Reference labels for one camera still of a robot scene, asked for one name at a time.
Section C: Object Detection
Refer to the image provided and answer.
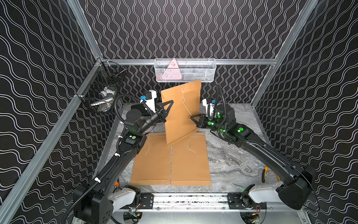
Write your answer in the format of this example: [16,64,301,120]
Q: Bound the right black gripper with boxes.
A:
[190,113,227,135]

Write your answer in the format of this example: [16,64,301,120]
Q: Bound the bag white string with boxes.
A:
[181,88,194,118]
[145,133,161,156]

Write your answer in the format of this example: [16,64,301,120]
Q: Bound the brown file bag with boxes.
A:
[130,132,171,186]
[161,80,201,146]
[171,132,211,186]

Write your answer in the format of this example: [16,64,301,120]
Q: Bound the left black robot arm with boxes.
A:
[61,98,174,224]

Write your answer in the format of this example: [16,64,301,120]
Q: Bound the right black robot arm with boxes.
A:
[190,87,316,210]

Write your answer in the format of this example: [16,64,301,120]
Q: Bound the pink triangular board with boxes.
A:
[159,59,183,82]

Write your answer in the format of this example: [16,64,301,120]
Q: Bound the white object in black basket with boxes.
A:
[90,87,117,113]

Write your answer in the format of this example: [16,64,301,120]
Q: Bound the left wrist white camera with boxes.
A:
[140,90,157,113]

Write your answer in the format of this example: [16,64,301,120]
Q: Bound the white wire mesh basket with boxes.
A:
[154,58,217,83]

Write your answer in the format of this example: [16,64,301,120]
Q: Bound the black wire mesh basket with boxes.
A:
[80,61,128,113]

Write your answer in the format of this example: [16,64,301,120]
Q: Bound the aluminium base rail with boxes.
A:
[134,192,295,212]

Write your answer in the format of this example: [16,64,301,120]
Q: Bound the yellow handled pliers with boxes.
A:
[261,166,281,183]

